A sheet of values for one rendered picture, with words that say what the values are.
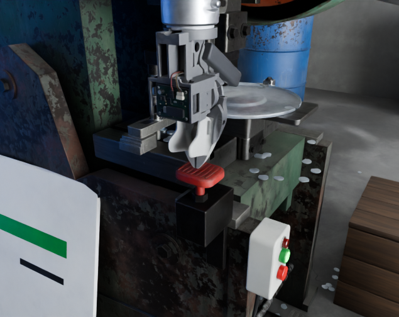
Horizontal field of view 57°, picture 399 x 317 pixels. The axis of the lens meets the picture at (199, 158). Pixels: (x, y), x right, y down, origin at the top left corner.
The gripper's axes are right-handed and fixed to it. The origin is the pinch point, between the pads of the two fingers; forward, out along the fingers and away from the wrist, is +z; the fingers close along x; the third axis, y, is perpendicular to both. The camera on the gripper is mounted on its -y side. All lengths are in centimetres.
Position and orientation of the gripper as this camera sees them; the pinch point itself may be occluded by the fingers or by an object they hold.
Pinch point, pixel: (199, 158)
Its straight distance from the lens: 59.0
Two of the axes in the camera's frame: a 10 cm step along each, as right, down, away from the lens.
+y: -5.5, 3.5, -7.6
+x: 8.3, 2.3, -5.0
